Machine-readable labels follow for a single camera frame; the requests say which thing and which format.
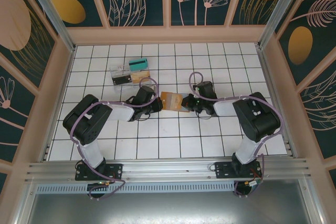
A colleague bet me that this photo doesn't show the orange clear zip pouch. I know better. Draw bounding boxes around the orange clear zip pouch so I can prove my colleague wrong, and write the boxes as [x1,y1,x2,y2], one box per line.
[160,91,192,114]

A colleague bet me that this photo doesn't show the gold credit card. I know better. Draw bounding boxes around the gold credit card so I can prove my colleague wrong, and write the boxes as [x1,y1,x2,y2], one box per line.
[130,70,151,84]

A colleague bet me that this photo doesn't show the black credit card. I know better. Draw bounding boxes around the black credit card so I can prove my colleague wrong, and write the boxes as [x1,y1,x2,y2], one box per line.
[112,74,132,86]

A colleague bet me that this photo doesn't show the clear acrylic organiser tray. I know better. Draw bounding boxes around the clear acrylic organiser tray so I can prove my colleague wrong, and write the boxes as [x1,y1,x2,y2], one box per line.
[109,64,153,94]

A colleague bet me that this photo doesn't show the grey sheet metal panel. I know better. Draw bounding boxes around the grey sheet metal panel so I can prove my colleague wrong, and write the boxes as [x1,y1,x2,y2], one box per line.
[25,179,317,224]

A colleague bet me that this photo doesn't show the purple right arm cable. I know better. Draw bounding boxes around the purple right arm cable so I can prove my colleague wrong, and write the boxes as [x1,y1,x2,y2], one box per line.
[188,71,286,199]

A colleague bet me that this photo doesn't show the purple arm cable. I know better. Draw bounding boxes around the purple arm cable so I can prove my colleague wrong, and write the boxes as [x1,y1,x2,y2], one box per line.
[70,77,160,200]
[188,71,286,199]

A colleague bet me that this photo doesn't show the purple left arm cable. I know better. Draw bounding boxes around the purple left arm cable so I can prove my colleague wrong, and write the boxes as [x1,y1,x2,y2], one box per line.
[70,77,160,200]

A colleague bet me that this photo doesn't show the aluminium mounting rail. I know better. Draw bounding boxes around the aluminium mounting rail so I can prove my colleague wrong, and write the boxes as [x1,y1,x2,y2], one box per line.
[25,157,313,183]

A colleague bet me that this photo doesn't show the aluminium side rail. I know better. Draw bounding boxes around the aluminium side rail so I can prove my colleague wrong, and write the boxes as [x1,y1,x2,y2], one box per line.
[256,42,299,158]
[41,46,78,162]

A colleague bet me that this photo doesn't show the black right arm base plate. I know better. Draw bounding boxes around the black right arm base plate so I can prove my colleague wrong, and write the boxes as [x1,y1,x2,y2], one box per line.
[214,161,264,180]

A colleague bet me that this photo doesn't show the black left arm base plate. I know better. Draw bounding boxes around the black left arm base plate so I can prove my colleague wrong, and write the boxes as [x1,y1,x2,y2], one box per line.
[75,163,124,182]

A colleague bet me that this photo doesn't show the slotted grey cable duct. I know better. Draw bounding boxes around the slotted grey cable duct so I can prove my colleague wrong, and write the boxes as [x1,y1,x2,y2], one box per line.
[35,183,236,194]

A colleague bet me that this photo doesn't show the aluminium corner post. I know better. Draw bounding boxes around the aluminium corner post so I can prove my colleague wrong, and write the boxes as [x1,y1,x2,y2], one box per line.
[20,0,77,53]
[258,0,308,49]

